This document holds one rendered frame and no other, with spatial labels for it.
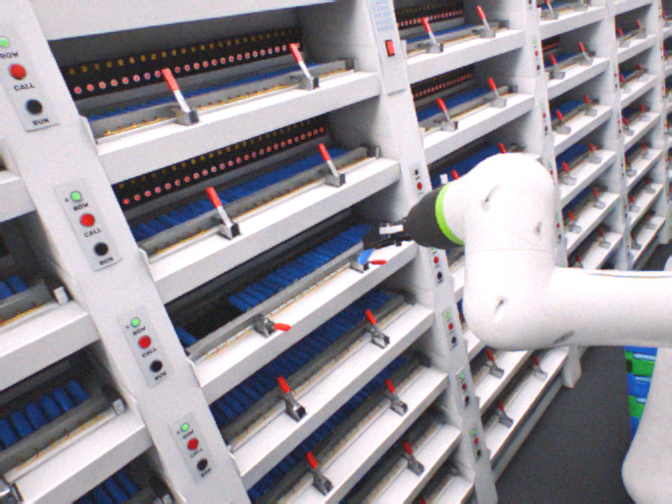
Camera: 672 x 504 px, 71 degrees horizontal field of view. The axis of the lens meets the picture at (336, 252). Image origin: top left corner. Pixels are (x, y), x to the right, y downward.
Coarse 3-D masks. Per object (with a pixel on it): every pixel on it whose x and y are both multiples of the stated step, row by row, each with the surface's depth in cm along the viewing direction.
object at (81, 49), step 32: (416, 0) 138; (448, 0) 148; (128, 32) 84; (160, 32) 88; (192, 32) 92; (224, 32) 97; (256, 32) 102; (64, 64) 78; (0, 224) 73; (32, 256) 76
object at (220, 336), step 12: (348, 252) 105; (360, 252) 107; (336, 264) 101; (312, 276) 98; (324, 276) 100; (288, 288) 94; (300, 288) 95; (276, 300) 91; (288, 300) 94; (252, 312) 89; (264, 312) 90; (228, 324) 86; (240, 324) 86; (216, 336) 83; (228, 336) 85; (192, 348) 81; (204, 348) 82; (216, 348) 82
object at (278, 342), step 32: (320, 224) 114; (384, 256) 107; (320, 288) 98; (352, 288) 99; (192, 320) 92; (288, 320) 89; (320, 320) 94; (224, 352) 83; (256, 352) 83; (224, 384) 80
